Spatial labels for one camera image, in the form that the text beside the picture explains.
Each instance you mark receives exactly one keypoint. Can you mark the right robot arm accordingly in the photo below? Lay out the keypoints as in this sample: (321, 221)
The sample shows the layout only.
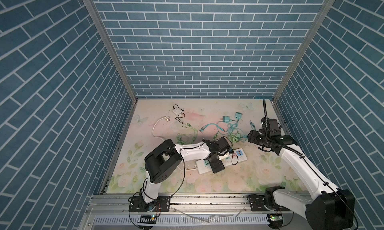
(309, 185)

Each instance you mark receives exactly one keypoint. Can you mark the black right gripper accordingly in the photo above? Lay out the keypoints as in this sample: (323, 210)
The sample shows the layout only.
(252, 136)

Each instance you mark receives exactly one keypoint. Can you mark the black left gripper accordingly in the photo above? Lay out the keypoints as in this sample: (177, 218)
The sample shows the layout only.
(216, 165)

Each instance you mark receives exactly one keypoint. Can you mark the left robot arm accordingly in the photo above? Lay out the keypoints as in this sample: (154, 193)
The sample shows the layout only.
(165, 159)

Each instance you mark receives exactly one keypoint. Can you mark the white multicolour power strip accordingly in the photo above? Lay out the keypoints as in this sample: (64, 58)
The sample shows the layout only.
(203, 166)

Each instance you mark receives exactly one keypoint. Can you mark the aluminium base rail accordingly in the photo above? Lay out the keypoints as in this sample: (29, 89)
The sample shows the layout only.
(211, 210)

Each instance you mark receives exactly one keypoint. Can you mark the large teal charger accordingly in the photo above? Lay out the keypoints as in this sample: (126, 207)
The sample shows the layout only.
(238, 116)

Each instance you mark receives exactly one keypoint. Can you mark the white cube charger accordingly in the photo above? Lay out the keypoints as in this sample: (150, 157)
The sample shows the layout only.
(177, 111)

